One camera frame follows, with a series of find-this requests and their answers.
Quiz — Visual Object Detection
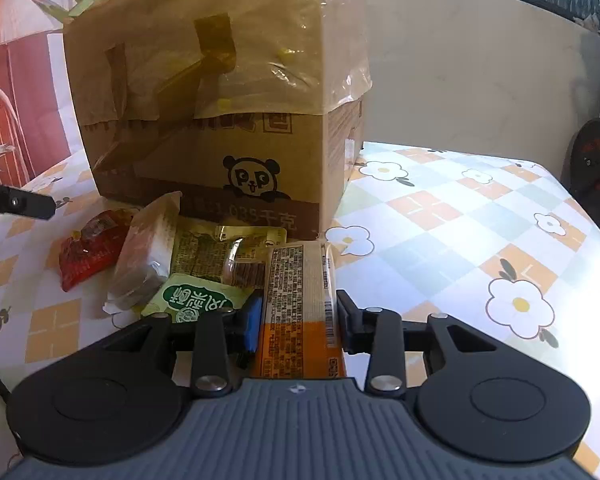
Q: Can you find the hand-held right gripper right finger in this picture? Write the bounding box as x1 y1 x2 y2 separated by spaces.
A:
335 289 498 395

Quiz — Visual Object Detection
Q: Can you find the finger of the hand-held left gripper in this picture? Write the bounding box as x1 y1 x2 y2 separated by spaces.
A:
0 180 57 221

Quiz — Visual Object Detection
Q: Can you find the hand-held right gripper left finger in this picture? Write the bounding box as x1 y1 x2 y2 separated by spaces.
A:
103 294 266 397

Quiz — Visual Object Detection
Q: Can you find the cream and orange snack packet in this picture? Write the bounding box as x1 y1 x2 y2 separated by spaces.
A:
250 240 349 382

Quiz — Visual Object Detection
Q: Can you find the brown cardboard box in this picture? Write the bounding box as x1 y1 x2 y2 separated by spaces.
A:
62 0 374 242

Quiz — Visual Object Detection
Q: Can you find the clear plastic bag liner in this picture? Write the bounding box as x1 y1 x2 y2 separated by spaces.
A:
62 0 374 127

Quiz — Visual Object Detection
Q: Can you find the green snack packet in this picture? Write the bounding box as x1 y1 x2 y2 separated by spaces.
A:
140 273 254 324

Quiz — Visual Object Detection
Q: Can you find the red snack packet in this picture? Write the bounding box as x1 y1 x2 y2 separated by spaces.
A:
58 208 137 292

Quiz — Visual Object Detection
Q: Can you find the yellow-green snack packet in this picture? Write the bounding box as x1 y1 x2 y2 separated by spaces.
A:
170 217 289 292

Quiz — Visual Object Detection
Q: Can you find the red bamboo print curtain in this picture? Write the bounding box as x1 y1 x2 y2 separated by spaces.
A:
0 0 147 192

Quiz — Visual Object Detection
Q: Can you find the brown bread in clear wrapper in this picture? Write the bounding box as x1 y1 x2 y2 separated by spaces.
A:
101 190 184 314

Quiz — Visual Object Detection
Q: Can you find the black exercise bike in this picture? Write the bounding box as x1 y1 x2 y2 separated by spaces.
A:
567 10 600 233

